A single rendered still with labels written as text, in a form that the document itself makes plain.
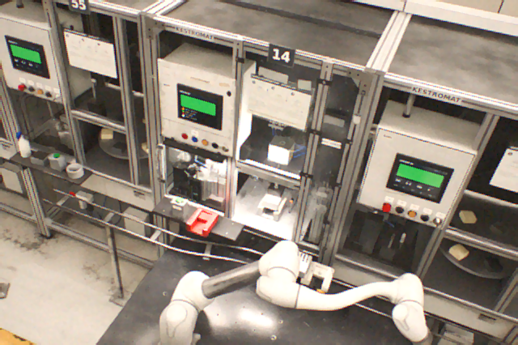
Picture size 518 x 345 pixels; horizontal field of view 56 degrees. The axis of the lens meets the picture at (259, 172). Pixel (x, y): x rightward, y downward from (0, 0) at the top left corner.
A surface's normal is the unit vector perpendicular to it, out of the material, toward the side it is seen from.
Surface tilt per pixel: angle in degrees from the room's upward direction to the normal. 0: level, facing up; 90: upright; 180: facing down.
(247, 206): 0
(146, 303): 0
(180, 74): 90
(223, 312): 0
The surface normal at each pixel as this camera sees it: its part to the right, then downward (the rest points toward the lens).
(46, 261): 0.08, -0.76
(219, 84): -0.37, 0.56
